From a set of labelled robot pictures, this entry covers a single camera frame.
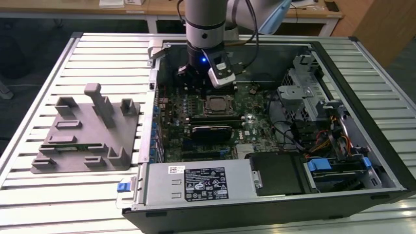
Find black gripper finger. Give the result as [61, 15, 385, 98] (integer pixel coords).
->
[177, 63, 207, 95]

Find metal socket cover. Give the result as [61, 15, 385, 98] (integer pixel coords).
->
[202, 95, 234, 117]

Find silver CPU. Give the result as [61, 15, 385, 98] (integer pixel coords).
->
[207, 97, 227, 111]

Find CPU socket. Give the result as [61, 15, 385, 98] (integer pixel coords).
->
[201, 95, 235, 117]

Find black RAM slots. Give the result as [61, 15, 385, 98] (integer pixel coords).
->
[182, 81, 237, 96]
[189, 116, 243, 129]

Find green motherboard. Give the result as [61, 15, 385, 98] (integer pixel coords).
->
[154, 84, 285, 163]

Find black graphics card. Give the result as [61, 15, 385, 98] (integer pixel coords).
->
[189, 124, 233, 147]

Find wooden desk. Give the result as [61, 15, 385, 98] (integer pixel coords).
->
[0, 0, 345, 37]

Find silver drive cage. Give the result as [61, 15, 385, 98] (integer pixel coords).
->
[275, 55, 330, 122]

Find grey parts rack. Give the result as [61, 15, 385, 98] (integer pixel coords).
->
[29, 82, 143, 174]

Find small silver heatsink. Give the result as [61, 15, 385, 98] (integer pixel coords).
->
[235, 143, 257, 156]

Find white barcode sticker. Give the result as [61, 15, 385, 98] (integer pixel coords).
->
[166, 165, 186, 175]

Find grey plastic latch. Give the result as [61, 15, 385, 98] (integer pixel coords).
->
[314, 99, 343, 117]

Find black power supply label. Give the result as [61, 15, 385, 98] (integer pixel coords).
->
[182, 166, 230, 202]

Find silver power supply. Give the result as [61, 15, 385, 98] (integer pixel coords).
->
[142, 159, 259, 208]

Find blue disk carrier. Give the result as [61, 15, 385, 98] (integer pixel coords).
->
[306, 156, 371, 175]

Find grey chair leg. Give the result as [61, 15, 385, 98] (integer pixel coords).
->
[0, 74, 14, 100]

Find brown wooden cabinet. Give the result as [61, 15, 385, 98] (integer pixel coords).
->
[330, 0, 416, 71]

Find black PC case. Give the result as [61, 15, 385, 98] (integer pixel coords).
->
[114, 36, 416, 234]

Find black hard disk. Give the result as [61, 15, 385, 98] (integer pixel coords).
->
[310, 170, 366, 193]

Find silver disk bay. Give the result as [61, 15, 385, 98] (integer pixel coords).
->
[301, 153, 383, 195]

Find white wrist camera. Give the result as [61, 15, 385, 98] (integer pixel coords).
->
[199, 48, 237, 89]

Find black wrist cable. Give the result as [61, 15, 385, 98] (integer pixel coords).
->
[226, 0, 262, 74]

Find small silver bracket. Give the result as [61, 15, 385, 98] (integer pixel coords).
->
[250, 170, 262, 190]

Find coloured power wires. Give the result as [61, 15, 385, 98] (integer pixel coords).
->
[303, 116, 354, 159]

